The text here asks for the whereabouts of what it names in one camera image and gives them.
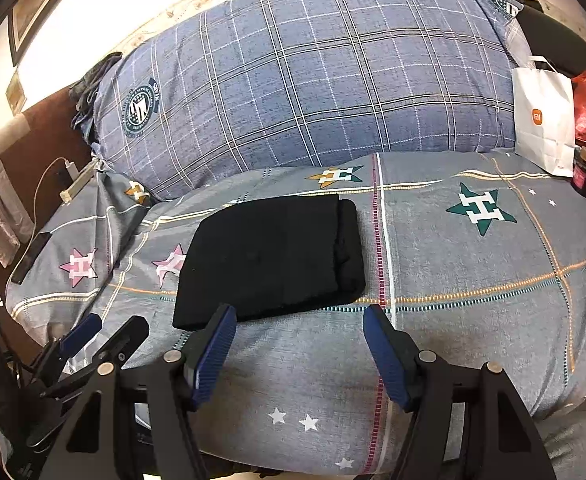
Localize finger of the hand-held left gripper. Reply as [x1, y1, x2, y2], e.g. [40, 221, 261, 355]
[40, 316, 150, 400]
[35, 313, 104, 386]

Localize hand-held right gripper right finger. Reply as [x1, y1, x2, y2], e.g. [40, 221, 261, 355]
[363, 304, 558, 480]

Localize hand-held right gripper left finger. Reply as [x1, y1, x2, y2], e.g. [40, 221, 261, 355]
[38, 304, 237, 480]

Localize black pants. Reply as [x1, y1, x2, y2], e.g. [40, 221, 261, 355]
[173, 194, 366, 332]

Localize black phone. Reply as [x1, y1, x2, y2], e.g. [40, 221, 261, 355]
[10, 232, 52, 286]

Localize grey star-print bedsheet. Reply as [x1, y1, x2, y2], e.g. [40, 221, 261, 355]
[5, 150, 586, 476]

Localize white power strip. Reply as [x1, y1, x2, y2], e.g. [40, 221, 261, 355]
[60, 162, 98, 204]

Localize grey towel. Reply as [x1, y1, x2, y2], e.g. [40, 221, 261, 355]
[0, 140, 36, 268]

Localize person's grey trouser leg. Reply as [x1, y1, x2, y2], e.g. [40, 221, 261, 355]
[538, 407, 586, 480]

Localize dark clothes pile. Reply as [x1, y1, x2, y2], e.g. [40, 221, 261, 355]
[70, 52, 124, 133]

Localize dark jar pink label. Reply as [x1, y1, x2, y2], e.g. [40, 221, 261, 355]
[571, 145, 586, 198]

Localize white paper bag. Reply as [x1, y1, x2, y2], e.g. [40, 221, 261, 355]
[512, 56, 576, 178]

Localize blue plaid quilt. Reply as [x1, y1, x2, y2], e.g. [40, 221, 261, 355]
[73, 0, 534, 201]

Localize black bag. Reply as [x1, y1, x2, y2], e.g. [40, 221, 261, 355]
[490, 0, 586, 81]

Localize white charging cable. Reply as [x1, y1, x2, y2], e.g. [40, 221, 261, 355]
[32, 157, 71, 241]

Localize framed wall picture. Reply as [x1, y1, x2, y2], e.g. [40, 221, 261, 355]
[8, 0, 101, 66]

